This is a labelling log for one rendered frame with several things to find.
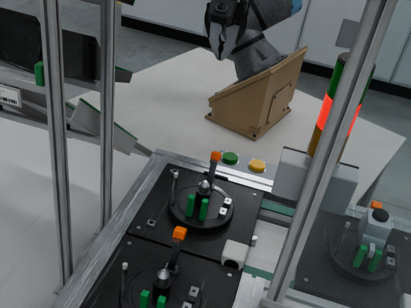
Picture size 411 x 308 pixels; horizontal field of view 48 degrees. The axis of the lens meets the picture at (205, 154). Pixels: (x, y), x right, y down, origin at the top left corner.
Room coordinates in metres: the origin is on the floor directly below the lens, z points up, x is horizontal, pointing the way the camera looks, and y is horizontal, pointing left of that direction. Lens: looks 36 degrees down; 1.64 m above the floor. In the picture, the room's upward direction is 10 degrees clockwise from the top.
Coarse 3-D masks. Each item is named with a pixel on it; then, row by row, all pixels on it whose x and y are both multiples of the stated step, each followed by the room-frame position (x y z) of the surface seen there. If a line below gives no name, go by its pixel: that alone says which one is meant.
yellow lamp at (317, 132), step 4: (316, 124) 0.58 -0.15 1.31; (316, 128) 0.58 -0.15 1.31; (316, 132) 0.57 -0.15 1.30; (320, 132) 0.57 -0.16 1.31; (312, 136) 0.58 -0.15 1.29; (316, 136) 0.57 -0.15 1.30; (312, 140) 0.58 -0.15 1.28; (316, 140) 0.57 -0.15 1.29; (312, 144) 0.57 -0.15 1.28; (316, 144) 0.57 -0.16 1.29; (308, 148) 0.58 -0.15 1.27; (312, 148) 0.57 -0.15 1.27; (308, 152) 0.58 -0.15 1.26; (312, 152) 0.57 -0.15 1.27; (312, 156) 0.57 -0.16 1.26
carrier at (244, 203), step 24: (168, 168) 0.85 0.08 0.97; (168, 192) 0.77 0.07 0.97; (192, 192) 0.76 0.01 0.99; (216, 192) 0.77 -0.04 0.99; (240, 192) 0.81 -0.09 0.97; (144, 216) 0.68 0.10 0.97; (168, 216) 0.69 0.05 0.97; (192, 216) 0.68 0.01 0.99; (216, 216) 0.70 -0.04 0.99; (240, 216) 0.73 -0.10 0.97; (168, 240) 0.63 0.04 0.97; (192, 240) 0.64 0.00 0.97; (216, 240) 0.65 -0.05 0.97; (240, 240) 0.66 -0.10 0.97; (240, 264) 0.59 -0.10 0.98
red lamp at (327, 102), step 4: (324, 100) 0.58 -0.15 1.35; (328, 100) 0.57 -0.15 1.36; (332, 100) 0.57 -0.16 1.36; (324, 104) 0.58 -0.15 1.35; (328, 104) 0.57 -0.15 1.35; (324, 108) 0.57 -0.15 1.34; (328, 108) 0.57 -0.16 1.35; (320, 112) 0.58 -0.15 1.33; (324, 112) 0.57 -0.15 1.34; (320, 116) 0.57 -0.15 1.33; (324, 116) 0.57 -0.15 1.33; (320, 120) 0.57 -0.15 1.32; (324, 120) 0.57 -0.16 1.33; (320, 124) 0.57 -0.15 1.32; (324, 124) 0.56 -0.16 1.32; (320, 128) 0.57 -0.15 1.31
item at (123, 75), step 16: (0, 16) 0.65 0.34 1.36; (16, 16) 0.64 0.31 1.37; (32, 16) 0.76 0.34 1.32; (0, 32) 0.64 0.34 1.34; (16, 32) 0.63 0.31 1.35; (32, 32) 0.63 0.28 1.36; (64, 32) 0.65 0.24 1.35; (0, 48) 0.63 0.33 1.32; (16, 48) 0.62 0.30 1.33; (32, 48) 0.62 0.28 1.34; (64, 48) 0.65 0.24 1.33; (80, 48) 0.69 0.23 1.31; (96, 48) 0.73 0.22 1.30; (16, 64) 0.61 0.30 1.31; (32, 64) 0.60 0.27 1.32; (64, 64) 0.65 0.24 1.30; (80, 64) 0.69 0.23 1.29; (96, 64) 0.73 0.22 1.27; (96, 80) 0.73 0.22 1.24; (128, 80) 0.83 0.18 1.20
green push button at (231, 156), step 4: (228, 152) 0.95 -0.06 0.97; (232, 152) 0.96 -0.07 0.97; (224, 156) 0.93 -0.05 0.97; (228, 156) 0.94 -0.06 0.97; (232, 156) 0.94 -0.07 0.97; (236, 156) 0.94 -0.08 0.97; (224, 160) 0.92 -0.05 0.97; (228, 160) 0.92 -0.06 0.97; (232, 160) 0.92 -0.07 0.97; (236, 160) 0.93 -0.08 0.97
